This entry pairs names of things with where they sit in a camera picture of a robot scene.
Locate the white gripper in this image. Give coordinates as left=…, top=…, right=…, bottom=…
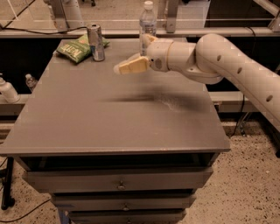
left=114, top=33, right=173, bottom=74

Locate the redbull can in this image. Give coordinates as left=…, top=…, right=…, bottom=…
left=87, top=24, right=105, bottom=61

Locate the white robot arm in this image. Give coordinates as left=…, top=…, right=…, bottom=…
left=114, top=33, right=280, bottom=131

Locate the green jalapeno chip bag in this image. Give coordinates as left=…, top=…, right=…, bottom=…
left=56, top=34, right=105, bottom=64

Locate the clear plastic water bottle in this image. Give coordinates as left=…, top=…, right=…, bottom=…
left=139, top=1, right=157, bottom=56

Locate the grey drawer cabinet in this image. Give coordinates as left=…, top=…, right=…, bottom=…
left=0, top=38, right=231, bottom=224

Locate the small clear bottle on ledge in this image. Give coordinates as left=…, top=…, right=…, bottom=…
left=25, top=73, right=38, bottom=92

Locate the top grey drawer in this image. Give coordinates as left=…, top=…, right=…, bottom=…
left=23, top=167, right=213, bottom=193

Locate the grey drawer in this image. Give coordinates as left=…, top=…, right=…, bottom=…
left=23, top=167, right=213, bottom=193
left=69, top=209, right=186, bottom=224
left=52, top=193, right=196, bottom=211

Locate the white bottle on ledge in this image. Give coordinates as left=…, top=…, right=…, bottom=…
left=0, top=74, right=20, bottom=103

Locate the middle grey drawer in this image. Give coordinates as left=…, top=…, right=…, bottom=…
left=52, top=193, right=196, bottom=211

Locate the bottom grey drawer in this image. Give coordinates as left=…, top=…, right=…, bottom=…
left=69, top=209, right=186, bottom=224

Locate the black stand leg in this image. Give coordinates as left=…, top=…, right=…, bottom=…
left=0, top=157, right=15, bottom=210

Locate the black cable on rail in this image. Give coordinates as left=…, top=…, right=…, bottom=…
left=0, top=22, right=88, bottom=36

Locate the metal rail frame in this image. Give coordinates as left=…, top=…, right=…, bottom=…
left=0, top=0, right=279, bottom=38

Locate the black hanging cable right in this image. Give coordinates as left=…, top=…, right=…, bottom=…
left=227, top=93, right=248, bottom=139

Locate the black floor cable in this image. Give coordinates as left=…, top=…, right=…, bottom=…
left=0, top=198, right=52, bottom=223

